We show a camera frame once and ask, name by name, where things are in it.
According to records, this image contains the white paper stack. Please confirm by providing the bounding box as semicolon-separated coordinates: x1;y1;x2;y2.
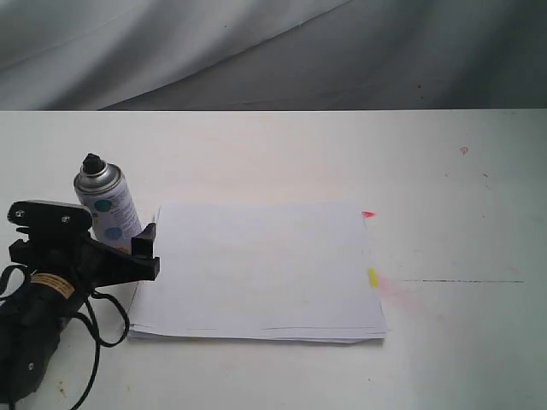
129;202;386;343

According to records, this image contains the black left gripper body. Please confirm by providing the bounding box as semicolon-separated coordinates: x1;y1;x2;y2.
8;237;132;319

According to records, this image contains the white spray paint can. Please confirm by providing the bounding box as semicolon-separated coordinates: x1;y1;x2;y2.
74;153;142;253

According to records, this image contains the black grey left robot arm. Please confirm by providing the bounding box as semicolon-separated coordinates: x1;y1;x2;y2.
1;223;160;407

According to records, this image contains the black wrist camera mount plate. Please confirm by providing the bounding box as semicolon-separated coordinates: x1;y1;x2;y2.
7;200;93;243

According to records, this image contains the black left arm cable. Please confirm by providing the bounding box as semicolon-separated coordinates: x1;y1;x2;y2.
0;264;130;410

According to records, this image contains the grey backdrop cloth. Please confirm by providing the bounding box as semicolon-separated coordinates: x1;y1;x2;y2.
1;1;546;110

